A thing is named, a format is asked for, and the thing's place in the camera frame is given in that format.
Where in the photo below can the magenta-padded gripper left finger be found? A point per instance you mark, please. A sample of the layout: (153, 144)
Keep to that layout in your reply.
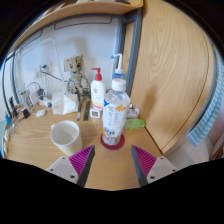
(63, 166)

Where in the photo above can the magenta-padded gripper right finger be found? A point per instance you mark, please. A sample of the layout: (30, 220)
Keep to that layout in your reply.
(160, 166)

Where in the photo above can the clear plastic drink bottle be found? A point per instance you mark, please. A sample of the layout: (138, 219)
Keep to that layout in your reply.
(115, 116)

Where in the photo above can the cream white mug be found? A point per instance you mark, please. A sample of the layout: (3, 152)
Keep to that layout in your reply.
(68, 143)

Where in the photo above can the green cloth pack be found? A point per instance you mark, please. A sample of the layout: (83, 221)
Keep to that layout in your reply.
(135, 124)

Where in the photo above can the flat round red coaster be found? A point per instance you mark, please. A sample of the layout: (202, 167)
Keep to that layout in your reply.
(112, 147)

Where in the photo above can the small white mouse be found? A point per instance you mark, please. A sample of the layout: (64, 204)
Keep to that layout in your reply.
(40, 113)

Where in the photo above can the small white pink tube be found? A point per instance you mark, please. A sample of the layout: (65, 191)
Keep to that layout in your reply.
(133, 112)

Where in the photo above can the dark ruler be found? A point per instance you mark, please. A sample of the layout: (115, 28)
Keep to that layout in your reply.
(87, 110)

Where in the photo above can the small white desk clock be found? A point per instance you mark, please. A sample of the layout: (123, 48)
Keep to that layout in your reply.
(95, 113)

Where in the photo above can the blue white striped towel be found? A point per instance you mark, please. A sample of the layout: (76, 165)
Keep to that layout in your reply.
(205, 123)

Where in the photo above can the white tissue pack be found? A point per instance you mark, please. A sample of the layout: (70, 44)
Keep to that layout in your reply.
(65, 104)

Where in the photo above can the white power strip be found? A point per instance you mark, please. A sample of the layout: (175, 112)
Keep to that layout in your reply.
(45, 101)

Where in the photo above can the blue white-capped tube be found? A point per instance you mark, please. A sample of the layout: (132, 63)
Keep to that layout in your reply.
(8, 120)

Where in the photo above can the black power adapter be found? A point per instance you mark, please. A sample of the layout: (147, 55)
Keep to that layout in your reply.
(41, 92)

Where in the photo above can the white red-pump lotion bottle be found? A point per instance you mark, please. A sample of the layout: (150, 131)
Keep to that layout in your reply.
(97, 95)

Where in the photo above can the brown tree creature figurine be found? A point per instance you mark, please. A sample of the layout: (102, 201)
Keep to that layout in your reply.
(77, 78)

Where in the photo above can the white desk lamp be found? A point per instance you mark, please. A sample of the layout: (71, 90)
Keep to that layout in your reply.
(58, 66)

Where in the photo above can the wooden shelf unit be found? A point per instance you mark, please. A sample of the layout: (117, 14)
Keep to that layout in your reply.
(90, 7)

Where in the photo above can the white wall socket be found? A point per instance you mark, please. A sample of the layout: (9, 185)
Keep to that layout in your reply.
(38, 71)

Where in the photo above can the white wall box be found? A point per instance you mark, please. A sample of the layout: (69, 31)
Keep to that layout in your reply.
(67, 63)

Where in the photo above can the grey metal frame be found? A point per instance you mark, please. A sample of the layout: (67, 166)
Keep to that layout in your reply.
(135, 50)

